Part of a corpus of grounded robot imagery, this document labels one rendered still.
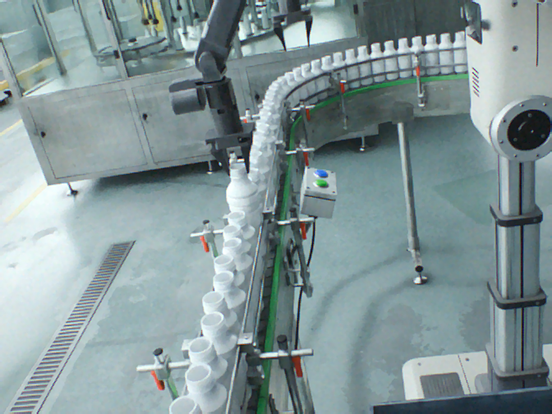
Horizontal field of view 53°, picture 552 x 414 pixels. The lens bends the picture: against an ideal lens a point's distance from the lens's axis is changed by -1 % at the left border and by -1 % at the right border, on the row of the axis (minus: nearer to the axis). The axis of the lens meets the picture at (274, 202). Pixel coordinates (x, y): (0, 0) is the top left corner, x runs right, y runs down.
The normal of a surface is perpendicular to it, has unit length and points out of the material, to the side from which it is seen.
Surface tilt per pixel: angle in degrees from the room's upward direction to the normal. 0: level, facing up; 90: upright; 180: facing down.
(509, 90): 101
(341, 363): 0
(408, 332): 0
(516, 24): 90
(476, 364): 0
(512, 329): 90
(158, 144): 90
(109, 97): 90
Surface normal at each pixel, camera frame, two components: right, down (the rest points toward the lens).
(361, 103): 0.35, 0.35
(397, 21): -0.07, 0.44
